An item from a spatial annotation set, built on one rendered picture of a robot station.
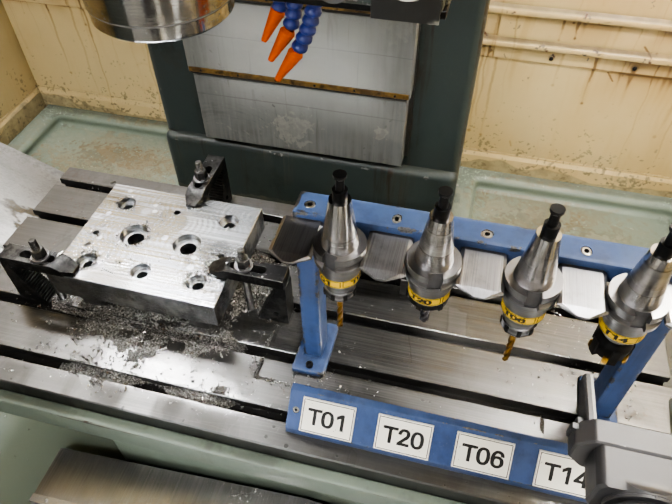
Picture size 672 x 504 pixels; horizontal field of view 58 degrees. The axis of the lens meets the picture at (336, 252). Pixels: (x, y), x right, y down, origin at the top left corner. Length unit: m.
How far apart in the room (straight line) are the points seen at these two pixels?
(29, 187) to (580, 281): 1.38
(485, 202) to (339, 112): 0.63
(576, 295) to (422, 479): 0.36
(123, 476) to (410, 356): 0.52
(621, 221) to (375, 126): 0.81
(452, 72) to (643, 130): 0.67
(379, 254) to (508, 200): 1.09
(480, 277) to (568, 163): 1.11
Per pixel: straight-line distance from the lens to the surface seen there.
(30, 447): 1.36
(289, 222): 0.74
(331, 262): 0.70
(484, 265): 0.71
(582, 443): 0.63
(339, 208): 0.65
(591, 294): 0.71
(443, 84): 1.23
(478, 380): 0.99
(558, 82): 1.64
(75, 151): 2.05
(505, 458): 0.89
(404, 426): 0.88
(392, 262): 0.69
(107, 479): 1.14
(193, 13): 0.66
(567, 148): 1.75
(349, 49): 1.18
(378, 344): 1.00
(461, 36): 1.18
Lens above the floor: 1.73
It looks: 47 degrees down
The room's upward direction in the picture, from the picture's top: 1 degrees counter-clockwise
